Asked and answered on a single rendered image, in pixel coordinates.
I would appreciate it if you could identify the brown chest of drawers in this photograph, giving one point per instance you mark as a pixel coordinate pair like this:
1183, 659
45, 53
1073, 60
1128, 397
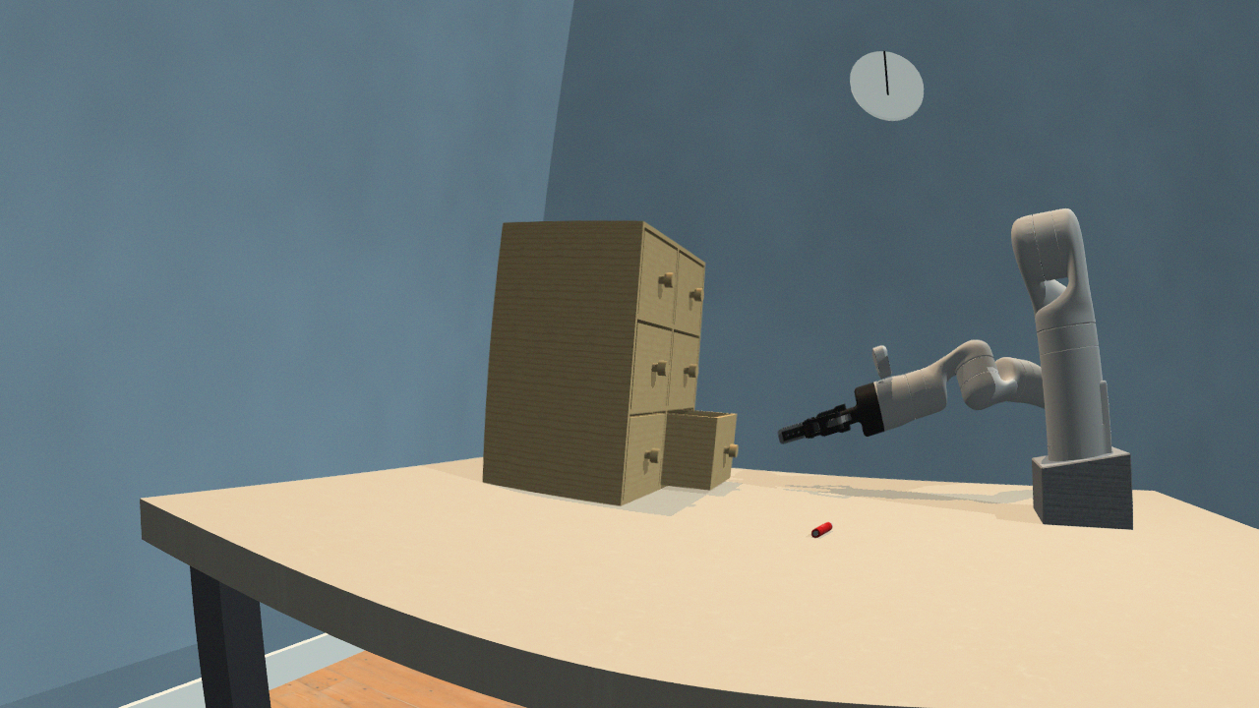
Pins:
561, 357

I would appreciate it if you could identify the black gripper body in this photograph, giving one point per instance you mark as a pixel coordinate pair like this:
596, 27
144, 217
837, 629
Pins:
867, 411

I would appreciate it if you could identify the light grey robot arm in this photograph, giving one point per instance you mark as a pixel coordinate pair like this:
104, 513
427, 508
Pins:
1047, 246

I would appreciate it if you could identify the tan wooden drawer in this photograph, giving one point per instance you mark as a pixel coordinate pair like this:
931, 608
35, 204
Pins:
658, 271
684, 369
698, 451
651, 366
644, 453
689, 290

